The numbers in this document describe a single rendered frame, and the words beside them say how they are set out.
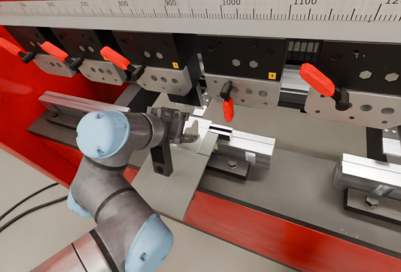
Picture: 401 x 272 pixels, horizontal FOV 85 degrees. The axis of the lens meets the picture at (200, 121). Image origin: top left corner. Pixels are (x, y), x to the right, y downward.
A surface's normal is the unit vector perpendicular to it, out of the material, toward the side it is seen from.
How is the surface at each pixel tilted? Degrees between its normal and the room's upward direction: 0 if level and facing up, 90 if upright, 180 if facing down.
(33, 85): 90
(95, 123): 40
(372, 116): 90
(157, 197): 0
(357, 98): 90
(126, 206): 26
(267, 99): 90
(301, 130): 0
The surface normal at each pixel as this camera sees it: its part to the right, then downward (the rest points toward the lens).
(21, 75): 0.91, 0.19
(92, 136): -0.37, 0.00
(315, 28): -0.37, 0.76
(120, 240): 0.40, -0.47
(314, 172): -0.18, -0.62
